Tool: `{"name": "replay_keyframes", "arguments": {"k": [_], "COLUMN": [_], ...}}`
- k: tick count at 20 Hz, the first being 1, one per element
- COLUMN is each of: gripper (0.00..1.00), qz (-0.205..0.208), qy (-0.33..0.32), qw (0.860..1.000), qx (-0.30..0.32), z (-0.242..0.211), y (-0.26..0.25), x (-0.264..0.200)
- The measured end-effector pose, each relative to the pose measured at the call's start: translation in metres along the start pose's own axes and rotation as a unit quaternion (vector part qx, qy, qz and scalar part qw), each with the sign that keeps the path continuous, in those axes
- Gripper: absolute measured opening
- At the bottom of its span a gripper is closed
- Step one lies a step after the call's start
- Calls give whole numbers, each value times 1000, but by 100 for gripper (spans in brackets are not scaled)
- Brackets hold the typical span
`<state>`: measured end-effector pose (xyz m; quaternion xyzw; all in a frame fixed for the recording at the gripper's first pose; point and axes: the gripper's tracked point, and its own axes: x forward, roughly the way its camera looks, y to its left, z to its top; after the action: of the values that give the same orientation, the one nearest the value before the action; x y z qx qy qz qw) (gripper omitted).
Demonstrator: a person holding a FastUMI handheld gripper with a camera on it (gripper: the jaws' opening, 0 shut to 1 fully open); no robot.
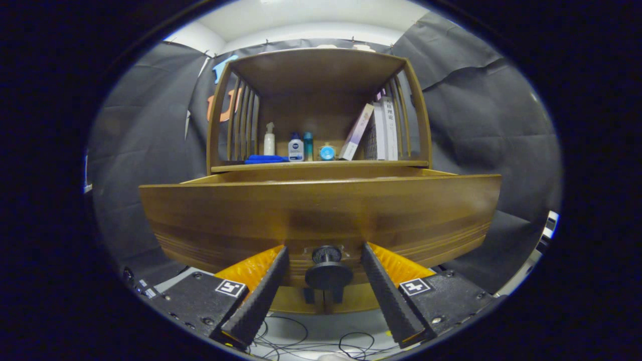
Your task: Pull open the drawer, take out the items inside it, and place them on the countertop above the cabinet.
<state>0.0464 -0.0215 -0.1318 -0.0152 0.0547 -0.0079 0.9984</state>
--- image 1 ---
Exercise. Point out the black backdrop cloth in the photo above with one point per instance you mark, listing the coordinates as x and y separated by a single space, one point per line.
501 125

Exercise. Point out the blue folded cloth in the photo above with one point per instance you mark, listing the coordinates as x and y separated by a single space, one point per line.
266 159

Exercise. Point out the brown wooden cabinet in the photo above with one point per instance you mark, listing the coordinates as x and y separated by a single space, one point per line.
316 70

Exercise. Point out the teal slim bottle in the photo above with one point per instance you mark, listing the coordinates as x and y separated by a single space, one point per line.
308 146

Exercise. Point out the wooden cabinet door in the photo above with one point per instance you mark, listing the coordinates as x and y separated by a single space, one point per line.
358 301
293 303

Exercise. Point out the purple and white book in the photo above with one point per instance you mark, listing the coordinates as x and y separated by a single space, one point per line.
356 133

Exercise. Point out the white striped furniture edge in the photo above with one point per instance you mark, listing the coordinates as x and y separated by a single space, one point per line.
549 228

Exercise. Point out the white bottle with blue cap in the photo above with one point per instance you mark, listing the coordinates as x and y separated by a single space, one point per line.
296 149

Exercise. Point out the wooden countertop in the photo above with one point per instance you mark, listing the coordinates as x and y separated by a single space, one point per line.
351 164

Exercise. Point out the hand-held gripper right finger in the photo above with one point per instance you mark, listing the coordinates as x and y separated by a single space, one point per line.
391 301

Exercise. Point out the black round drawer knob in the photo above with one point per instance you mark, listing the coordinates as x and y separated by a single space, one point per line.
328 273

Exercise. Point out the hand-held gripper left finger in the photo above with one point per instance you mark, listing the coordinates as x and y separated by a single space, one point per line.
261 301

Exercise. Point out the white pump bottle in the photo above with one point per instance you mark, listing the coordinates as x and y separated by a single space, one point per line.
269 143

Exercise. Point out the blue gradient cosmetic tube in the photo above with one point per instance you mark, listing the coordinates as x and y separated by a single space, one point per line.
327 152

